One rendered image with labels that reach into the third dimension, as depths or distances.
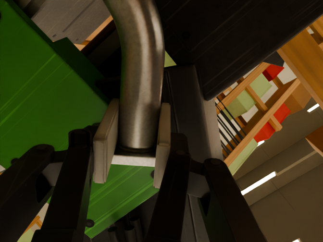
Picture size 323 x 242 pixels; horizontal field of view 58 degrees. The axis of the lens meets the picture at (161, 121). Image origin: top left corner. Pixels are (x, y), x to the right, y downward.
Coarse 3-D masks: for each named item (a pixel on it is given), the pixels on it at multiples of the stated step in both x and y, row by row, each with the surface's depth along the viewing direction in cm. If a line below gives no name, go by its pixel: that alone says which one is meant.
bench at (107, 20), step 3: (111, 15) 94; (108, 18) 94; (111, 18) 96; (105, 21) 95; (108, 21) 96; (102, 24) 95; (105, 24) 97; (99, 27) 96; (102, 27) 98; (96, 30) 96; (99, 30) 98; (93, 33) 96; (96, 33) 98; (90, 36) 97; (93, 36) 99; (87, 39) 98; (90, 39) 99
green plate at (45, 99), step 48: (0, 0) 21; (0, 48) 22; (48, 48) 22; (0, 96) 23; (48, 96) 23; (96, 96) 23; (0, 144) 25; (48, 144) 25; (96, 192) 27; (144, 192) 27
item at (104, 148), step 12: (108, 108) 20; (108, 120) 18; (96, 132) 17; (108, 132) 17; (96, 144) 16; (108, 144) 17; (96, 156) 16; (108, 156) 17; (96, 168) 17; (108, 168) 18; (96, 180) 17
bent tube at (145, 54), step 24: (120, 0) 18; (144, 0) 18; (120, 24) 18; (144, 24) 18; (144, 48) 19; (144, 72) 19; (120, 96) 21; (144, 96) 20; (120, 120) 21; (144, 120) 20; (120, 144) 21; (144, 144) 21
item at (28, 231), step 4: (36, 216) 609; (36, 220) 598; (40, 220) 611; (32, 224) 585; (40, 224) 605; (28, 228) 579; (40, 228) 606; (24, 232) 566; (28, 232) 577; (32, 232) 583; (24, 236) 565; (28, 236) 572; (32, 236) 578; (20, 240) 555; (24, 240) 560; (28, 240) 567
